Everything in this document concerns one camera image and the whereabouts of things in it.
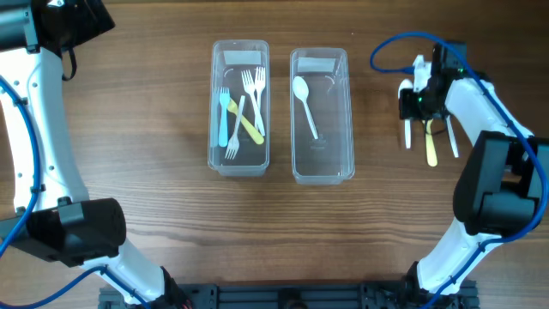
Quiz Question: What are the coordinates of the right clear plastic container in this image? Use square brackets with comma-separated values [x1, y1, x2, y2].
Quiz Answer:
[290, 47, 355, 185]

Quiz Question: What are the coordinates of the left clear plastic container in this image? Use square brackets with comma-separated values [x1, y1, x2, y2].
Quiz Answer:
[208, 39, 270, 177]

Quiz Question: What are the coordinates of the curved white plastic fork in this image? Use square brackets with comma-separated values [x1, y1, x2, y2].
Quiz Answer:
[255, 66, 266, 136]

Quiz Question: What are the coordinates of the thin white plastic fork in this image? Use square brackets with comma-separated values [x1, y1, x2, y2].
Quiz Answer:
[225, 95, 245, 160]

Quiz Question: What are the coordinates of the left blue cable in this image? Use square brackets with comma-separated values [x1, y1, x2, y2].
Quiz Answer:
[0, 76, 149, 309]

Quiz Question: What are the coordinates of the yellow plastic fork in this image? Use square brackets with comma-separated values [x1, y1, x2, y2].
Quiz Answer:
[227, 100, 264, 145]

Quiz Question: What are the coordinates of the yellow plastic spoon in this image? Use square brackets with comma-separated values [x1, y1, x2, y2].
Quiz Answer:
[424, 119, 437, 167]

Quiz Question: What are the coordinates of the right blue cable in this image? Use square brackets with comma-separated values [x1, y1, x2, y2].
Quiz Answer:
[369, 31, 549, 309]

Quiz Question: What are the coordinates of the white plastic spoon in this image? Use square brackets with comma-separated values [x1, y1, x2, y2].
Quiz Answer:
[293, 76, 318, 139]
[445, 115, 459, 158]
[397, 79, 413, 149]

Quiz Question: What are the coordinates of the blue cable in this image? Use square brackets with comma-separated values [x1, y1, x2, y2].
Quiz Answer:
[369, 31, 549, 309]
[0, 76, 149, 309]

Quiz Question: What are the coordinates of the wide white plastic fork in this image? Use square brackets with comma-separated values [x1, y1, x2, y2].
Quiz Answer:
[219, 88, 231, 147]

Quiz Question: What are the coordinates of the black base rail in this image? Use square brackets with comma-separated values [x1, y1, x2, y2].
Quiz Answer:
[98, 281, 480, 309]

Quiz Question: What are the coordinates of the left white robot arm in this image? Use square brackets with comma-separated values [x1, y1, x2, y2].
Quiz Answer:
[1, 0, 192, 308]

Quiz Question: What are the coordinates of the clear plastic container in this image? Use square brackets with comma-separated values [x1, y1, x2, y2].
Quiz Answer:
[208, 39, 270, 177]
[290, 47, 355, 185]

